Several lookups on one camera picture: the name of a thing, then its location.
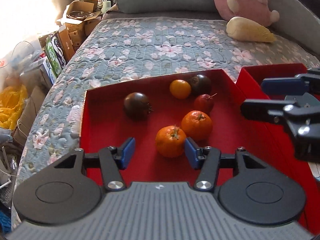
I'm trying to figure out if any metal pan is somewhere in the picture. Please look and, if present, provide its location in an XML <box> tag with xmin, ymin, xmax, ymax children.
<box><xmin>68</xmin><ymin>10</ymin><xmax>95</xmax><ymax>21</ymax></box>

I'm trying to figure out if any small red apple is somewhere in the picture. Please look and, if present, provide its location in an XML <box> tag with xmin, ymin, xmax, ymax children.
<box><xmin>193</xmin><ymin>93</ymin><xmax>218</xmax><ymax>115</ymax></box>

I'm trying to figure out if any yellow plastic bag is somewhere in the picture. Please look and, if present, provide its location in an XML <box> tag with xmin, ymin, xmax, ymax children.
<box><xmin>0</xmin><ymin>84</ymin><xmax>28</xmax><ymax>131</ymax></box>

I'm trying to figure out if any open cardboard box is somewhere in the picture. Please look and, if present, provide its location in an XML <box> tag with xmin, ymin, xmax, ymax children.
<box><xmin>56</xmin><ymin>0</ymin><xmax>103</xmax><ymax>36</ymax></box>

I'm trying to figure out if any gray upholstered headboard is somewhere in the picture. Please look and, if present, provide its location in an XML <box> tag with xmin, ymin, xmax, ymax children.
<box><xmin>261</xmin><ymin>0</ymin><xmax>320</xmax><ymax>62</ymax></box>

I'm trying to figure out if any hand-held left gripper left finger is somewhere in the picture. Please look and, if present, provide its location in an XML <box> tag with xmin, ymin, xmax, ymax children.
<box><xmin>51</xmin><ymin>137</ymin><xmax>136</xmax><ymax>192</ymax></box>

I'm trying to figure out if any orange mandarin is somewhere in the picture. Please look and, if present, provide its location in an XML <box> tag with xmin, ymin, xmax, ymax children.
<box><xmin>181</xmin><ymin>110</ymin><xmax>214</xmax><ymax>142</ymax></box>
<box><xmin>155</xmin><ymin>125</ymin><xmax>187</xmax><ymax>158</ymax></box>

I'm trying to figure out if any clear plastic bag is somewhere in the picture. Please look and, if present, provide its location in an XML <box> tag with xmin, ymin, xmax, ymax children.
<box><xmin>0</xmin><ymin>41</ymin><xmax>43</xmax><ymax>82</ymax></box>

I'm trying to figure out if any pink plush pillow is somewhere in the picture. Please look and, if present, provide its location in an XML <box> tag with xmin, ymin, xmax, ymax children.
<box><xmin>211</xmin><ymin>0</ymin><xmax>280</xmax><ymax>28</ymax></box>

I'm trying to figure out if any yellow tomato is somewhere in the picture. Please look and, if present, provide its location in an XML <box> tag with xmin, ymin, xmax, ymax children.
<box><xmin>169</xmin><ymin>79</ymin><xmax>192</xmax><ymax>100</ymax></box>

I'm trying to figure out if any small red box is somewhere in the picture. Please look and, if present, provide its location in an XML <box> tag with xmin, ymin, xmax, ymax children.
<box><xmin>235</xmin><ymin>63</ymin><xmax>309</xmax><ymax>101</ymax></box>

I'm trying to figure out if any cream plush toy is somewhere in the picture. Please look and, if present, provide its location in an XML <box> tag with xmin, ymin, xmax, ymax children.
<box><xmin>226</xmin><ymin>16</ymin><xmax>277</xmax><ymax>43</ymax></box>

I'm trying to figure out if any dark purple tomato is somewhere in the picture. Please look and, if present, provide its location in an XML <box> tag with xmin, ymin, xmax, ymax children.
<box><xmin>123</xmin><ymin>92</ymin><xmax>154</xmax><ymax>121</ymax></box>
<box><xmin>187</xmin><ymin>74</ymin><xmax>213</xmax><ymax>96</ymax></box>

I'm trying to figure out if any blue and white carton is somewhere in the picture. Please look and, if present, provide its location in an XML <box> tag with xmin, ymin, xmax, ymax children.
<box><xmin>39</xmin><ymin>57</ymin><xmax>58</xmax><ymax>86</ymax></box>

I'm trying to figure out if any tall cardboard box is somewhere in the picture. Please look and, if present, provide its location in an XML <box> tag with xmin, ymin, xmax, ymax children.
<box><xmin>58</xmin><ymin>23</ymin><xmax>86</xmax><ymax>61</ymax></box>

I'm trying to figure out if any floral quilted bedspread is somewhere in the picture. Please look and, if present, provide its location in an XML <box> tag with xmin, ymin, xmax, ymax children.
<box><xmin>11</xmin><ymin>17</ymin><xmax>320</xmax><ymax>230</ymax></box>

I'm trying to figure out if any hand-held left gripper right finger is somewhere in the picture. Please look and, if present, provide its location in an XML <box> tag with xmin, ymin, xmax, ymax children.
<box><xmin>184</xmin><ymin>137</ymin><xmax>270</xmax><ymax>193</ymax></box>

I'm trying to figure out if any large red box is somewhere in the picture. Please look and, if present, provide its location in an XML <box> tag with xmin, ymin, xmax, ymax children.
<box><xmin>79</xmin><ymin>69</ymin><xmax>317</xmax><ymax>236</ymax></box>

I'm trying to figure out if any green and white carton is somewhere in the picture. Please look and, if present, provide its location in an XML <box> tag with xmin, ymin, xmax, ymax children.
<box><xmin>44</xmin><ymin>33</ymin><xmax>67</xmax><ymax>73</ymax></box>

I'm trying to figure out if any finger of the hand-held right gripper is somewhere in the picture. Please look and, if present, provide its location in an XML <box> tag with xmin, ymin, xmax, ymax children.
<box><xmin>241</xmin><ymin>99</ymin><xmax>297</xmax><ymax>125</ymax></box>
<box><xmin>261</xmin><ymin>74</ymin><xmax>312</xmax><ymax>96</ymax></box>

